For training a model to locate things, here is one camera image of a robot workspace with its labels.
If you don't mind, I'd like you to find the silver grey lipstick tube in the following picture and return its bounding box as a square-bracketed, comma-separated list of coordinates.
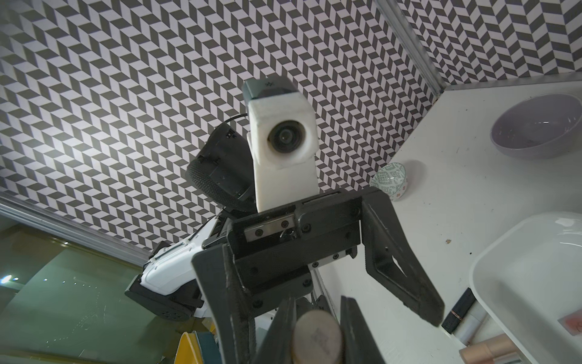
[454, 301, 488, 347]

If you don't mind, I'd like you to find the grey purple bowl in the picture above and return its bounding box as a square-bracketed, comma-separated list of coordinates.
[490, 93, 581, 159]

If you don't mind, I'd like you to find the black gold lipstick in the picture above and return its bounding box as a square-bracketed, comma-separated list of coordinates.
[441, 288, 476, 335]

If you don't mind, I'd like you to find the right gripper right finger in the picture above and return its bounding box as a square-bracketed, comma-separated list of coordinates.
[340, 296, 385, 364]

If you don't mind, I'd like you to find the pink lip gloss tube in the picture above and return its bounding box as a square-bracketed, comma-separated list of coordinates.
[559, 309, 582, 336]

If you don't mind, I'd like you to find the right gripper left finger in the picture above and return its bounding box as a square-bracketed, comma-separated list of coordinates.
[253, 297, 297, 364]

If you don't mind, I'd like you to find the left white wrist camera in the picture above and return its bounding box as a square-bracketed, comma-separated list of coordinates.
[242, 75, 319, 212]

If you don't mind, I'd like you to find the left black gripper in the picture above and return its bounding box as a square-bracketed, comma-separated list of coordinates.
[192, 188, 445, 363]

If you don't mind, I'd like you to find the red brown lip gloss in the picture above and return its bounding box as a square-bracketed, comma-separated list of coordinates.
[459, 334, 523, 363]

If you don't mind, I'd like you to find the white plastic storage box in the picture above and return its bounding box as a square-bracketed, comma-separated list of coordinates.
[469, 212, 581, 363]

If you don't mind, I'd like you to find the beige tan lipstick tube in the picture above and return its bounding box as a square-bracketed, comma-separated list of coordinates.
[291, 310, 343, 364]

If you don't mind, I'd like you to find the green patterned small bowl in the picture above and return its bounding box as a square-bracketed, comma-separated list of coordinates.
[370, 162, 408, 201]

